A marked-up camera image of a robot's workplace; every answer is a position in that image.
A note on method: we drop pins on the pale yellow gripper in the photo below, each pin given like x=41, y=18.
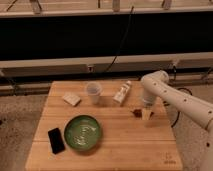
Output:
x=147, y=112

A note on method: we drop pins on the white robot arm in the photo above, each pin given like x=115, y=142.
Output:
x=201, y=112

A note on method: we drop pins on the white plastic bottle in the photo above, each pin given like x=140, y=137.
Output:
x=122, y=93

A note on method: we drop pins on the clear plastic cup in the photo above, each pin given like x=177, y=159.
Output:
x=93, y=90

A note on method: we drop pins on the green ceramic bowl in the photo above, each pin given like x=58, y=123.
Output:
x=82, y=133

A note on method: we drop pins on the black smartphone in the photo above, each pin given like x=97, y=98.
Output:
x=56, y=140

